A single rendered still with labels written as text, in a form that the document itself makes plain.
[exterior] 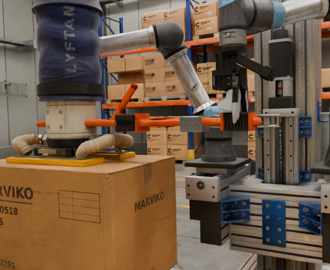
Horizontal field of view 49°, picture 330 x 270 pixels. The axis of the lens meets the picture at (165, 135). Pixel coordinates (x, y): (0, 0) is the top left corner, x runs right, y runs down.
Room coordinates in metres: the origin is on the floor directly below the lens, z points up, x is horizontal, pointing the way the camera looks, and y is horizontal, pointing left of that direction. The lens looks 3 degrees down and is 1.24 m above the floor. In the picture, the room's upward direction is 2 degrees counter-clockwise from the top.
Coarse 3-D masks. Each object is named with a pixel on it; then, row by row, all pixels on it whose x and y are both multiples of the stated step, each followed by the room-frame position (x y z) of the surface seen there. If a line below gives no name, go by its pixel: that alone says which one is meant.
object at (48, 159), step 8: (72, 152) 1.15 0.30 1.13; (8, 160) 1.22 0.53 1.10; (16, 160) 1.20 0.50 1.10; (24, 160) 1.19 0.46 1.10; (32, 160) 1.17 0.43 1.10; (40, 160) 1.15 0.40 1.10; (48, 160) 1.14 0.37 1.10; (56, 160) 1.12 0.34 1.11; (64, 160) 1.11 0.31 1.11; (72, 160) 1.10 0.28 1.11; (80, 160) 1.10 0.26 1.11; (88, 160) 1.10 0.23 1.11; (96, 160) 1.12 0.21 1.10
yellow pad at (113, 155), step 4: (96, 152) 1.31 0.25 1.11; (100, 152) 1.30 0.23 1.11; (104, 152) 1.29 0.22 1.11; (108, 152) 1.28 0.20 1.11; (112, 152) 1.27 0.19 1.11; (116, 152) 1.27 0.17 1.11; (120, 152) 1.28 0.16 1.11; (124, 152) 1.31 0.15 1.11; (128, 152) 1.31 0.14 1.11; (132, 152) 1.32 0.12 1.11; (96, 156) 1.29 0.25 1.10; (100, 156) 1.28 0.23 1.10; (104, 156) 1.27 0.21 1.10; (108, 156) 1.26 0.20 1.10; (112, 156) 1.26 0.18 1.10; (116, 156) 1.25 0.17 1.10; (120, 156) 1.24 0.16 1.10; (124, 156) 1.26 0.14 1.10; (128, 156) 1.28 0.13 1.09; (132, 156) 1.31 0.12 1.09
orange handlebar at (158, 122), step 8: (88, 120) 1.22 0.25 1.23; (96, 120) 1.20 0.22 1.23; (104, 120) 1.18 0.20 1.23; (112, 120) 1.17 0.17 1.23; (144, 120) 1.11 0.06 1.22; (152, 120) 1.10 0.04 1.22; (160, 120) 1.09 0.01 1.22; (168, 120) 1.07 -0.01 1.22; (176, 120) 1.06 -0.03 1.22; (208, 120) 1.02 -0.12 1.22; (216, 120) 1.00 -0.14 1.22; (256, 120) 0.96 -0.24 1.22
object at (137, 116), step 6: (114, 114) 1.15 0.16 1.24; (120, 114) 1.16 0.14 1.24; (126, 114) 1.20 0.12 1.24; (138, 114) 1.12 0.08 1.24; (144, 114) 1.15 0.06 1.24; (120, 120) 1.13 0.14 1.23; (126, 120) 1.12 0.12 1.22; (132, 120) 1.11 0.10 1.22; (138, 120) 1.12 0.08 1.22; (120, 126) 1.13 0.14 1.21; (126, 126) 1.12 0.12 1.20; (132, 126) 1.11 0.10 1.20; (138, 126) 1.12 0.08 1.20; (144, 126) 1.15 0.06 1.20
